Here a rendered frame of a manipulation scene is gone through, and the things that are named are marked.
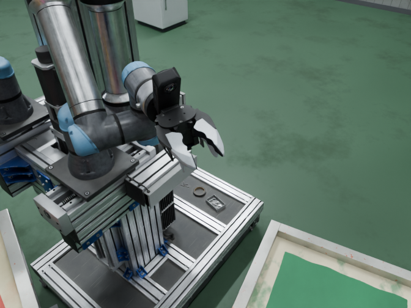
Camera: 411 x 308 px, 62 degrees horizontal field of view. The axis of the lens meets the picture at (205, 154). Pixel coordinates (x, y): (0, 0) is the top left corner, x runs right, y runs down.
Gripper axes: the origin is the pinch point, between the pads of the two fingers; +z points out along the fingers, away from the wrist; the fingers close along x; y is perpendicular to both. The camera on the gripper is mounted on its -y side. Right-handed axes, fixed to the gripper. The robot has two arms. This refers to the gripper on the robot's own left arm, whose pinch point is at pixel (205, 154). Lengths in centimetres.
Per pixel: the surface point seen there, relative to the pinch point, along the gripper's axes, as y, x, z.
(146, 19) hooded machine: 176, -135, -485
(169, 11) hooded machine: 165, -164, -457
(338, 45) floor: 218, -348, -290
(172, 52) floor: 189, -131, -383
